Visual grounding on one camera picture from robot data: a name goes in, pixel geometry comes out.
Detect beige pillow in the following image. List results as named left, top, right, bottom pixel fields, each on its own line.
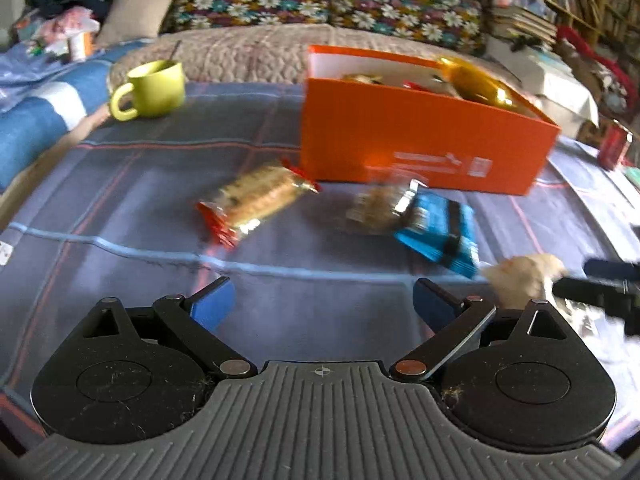
left=95, top=0, right=186, bottom=49

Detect blue striped blanket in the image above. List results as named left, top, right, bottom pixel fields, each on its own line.
left=0, top=42, right=114, bottom=192

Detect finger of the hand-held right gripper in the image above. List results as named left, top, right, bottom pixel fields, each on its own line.
left=552, top=277, right=640, bottom=337
left=584, top=258, right=640, bottom=281

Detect green mug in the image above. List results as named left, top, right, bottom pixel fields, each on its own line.
left=109, top=60, right=187, bottom=122

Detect beige quilt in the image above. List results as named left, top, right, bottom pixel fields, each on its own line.
left=110, top=24, right=451, bottom=87

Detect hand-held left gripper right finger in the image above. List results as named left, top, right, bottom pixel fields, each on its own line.
left=390, top=277, right=571, bottom=381

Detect stack of books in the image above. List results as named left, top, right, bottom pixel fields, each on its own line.
left=487, top=2, right=559, bottom=47

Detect yellow foil packet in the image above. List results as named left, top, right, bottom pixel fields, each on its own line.
left=436, top=56, right=517, bottom=109

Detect beige snack packet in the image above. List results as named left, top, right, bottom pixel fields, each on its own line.
left=481, top=254, right=569, bottom=312

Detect colourful clutter pile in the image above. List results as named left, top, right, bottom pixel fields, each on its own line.
left=15, top=5, right=102, bottom=62

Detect orange cardboard box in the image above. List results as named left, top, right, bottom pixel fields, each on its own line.
left=300, top=44, right=562, bottom=197

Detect red cloth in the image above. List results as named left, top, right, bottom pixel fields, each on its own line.
left=557, top=25, right=627, bottom=107

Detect red drink can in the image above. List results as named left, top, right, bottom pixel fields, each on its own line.
left=597, top=120, right=635, bottom=172

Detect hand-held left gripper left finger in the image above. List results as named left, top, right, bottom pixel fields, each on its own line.
left=82, top=276, right=258, bottom=379

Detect grey plaid blanket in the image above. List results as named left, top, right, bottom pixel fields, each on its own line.
left=0, top=80, right=640, bottom=456

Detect blue snack packet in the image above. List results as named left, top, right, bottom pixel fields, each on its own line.
left=394, top=192, right=482, bottom=279

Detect clear cookie packet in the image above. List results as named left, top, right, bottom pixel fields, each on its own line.
left=344, top=180, right=422, bottom=237

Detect white box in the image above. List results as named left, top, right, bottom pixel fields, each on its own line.
left=487, top=42, right=601, bottom=127

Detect clear cracker packet red ends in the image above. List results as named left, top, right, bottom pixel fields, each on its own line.
left=196, top=160, right=322, bottom=252

